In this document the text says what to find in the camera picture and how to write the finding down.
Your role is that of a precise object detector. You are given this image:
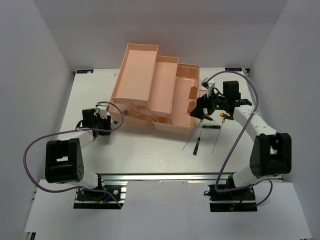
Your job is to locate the blue label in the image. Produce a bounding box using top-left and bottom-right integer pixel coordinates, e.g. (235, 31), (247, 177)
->
(76, 69), (94, 74)
(224, 67), (243, 72)

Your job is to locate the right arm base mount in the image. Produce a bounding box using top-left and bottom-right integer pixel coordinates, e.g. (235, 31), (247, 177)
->
(203, 184), (258, 213)

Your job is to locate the green screwdriver short shaft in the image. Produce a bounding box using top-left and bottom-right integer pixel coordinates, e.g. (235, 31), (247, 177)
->
(110, 110), (128, 124)

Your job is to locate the right blue label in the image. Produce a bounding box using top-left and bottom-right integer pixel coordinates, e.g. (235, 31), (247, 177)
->
(224, 67), (243, 72)

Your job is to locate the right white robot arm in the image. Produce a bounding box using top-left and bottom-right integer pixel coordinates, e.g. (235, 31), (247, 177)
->
(190, 80), (292, 200)

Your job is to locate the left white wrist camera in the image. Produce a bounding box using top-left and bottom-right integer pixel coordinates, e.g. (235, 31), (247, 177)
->
(95, 103), (110, 119)

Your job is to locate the pink plastic toolbox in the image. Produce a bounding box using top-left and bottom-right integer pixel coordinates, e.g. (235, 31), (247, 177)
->
(109, 43), (204, 135)

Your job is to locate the aluminium front rail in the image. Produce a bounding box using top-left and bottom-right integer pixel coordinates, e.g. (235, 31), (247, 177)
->
(94, 172), (283, 183)

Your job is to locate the yellow black T-handle key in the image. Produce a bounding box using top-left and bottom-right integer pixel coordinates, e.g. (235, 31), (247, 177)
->
(182, 114), (215, 150)
(211, 112), (233, 154)

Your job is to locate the small green precision screwdriver horizontal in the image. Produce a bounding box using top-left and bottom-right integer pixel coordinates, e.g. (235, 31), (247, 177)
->
(201, 125), (221, 130)

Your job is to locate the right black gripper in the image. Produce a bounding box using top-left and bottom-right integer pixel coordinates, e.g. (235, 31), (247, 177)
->
(190, 87), (228, 120)

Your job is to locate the small green precision screwdriver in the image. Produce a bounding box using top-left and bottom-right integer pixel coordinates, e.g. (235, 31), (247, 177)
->
(192, 131), (202, 156)

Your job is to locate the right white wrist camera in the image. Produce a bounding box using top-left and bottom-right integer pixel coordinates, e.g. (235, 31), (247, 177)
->
(201, 77), (216, 98)

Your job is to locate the left blue label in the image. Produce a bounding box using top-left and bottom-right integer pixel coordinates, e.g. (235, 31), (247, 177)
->
(76, 69), (94, 74)

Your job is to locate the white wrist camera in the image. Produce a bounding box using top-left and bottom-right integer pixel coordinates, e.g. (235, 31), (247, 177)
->
(95, 103), (110, 119)
(201, 77), (216, 98)

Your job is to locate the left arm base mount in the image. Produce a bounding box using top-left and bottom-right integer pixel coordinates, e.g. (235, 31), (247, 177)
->
(73, 183), (127, 210)

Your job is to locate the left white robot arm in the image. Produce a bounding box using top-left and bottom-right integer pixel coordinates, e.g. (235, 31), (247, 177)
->
(45, 107), (111, 200)

